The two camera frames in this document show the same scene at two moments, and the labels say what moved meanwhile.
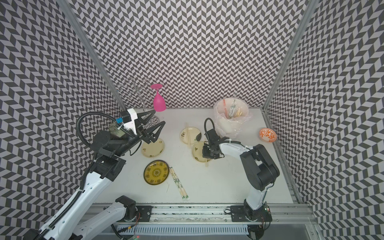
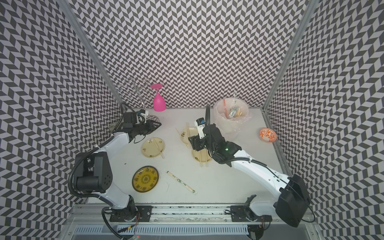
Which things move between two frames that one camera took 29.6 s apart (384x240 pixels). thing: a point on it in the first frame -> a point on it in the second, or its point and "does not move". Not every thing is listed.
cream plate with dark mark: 194,134 does not move
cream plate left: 153,149 does not move
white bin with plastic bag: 230,113 does not move
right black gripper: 205,154 -> 195,142
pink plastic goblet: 159,103 does not move
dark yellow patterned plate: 156,172 -> 145,179
